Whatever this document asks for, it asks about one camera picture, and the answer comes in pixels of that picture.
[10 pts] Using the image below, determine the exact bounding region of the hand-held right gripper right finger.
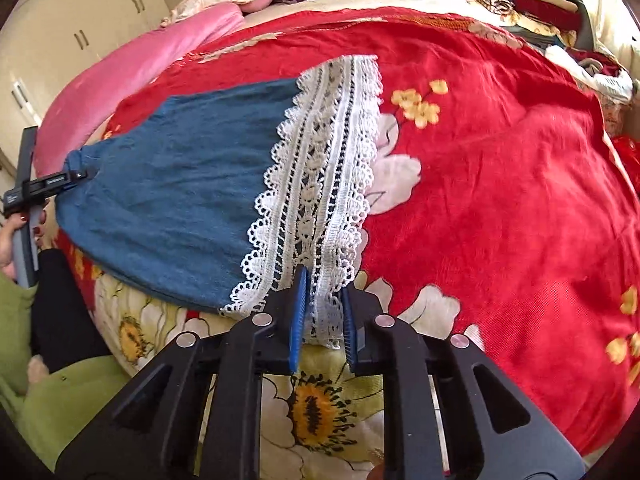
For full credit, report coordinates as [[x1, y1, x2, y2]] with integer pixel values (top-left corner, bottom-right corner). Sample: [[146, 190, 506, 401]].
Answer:
[[340, 282, 586, 480]]

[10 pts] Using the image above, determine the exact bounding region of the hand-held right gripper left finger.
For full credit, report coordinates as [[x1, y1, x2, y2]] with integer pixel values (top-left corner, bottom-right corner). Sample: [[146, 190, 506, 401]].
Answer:
[[54, 266, 313, 480]]

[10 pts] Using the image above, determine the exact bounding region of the blue denim pants lace hem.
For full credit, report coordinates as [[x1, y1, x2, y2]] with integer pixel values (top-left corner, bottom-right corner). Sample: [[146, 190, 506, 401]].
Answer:
[[54, 54, 383, 351]]

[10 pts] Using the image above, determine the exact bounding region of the person's left hand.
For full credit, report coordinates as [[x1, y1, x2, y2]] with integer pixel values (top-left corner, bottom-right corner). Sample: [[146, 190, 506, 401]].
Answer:
[[0, 200, 51, 281]]

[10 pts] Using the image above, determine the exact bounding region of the pink plush blanket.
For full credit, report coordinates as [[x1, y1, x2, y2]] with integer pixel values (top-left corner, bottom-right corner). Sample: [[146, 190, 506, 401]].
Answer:
[[32, 2, 247, 177]]

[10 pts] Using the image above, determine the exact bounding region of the cream wardrobe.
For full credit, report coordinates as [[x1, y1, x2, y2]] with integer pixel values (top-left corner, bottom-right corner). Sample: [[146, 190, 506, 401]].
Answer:
[[0, 0, 172, 171]]

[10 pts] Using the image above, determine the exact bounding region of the red floral bedspread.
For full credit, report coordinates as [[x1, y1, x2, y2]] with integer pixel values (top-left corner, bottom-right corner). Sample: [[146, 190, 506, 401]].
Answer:
[[52, 7, 640, 480]]

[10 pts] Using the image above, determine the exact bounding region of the person's green jacket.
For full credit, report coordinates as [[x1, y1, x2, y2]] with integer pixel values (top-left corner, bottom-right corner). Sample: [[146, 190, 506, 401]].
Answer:
[[0, 350, 133, 472]]

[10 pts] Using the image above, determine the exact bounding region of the pile of folded clothes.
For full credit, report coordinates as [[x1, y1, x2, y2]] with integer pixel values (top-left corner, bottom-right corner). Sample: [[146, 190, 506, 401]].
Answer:
[[442, 0, 637, 107]]

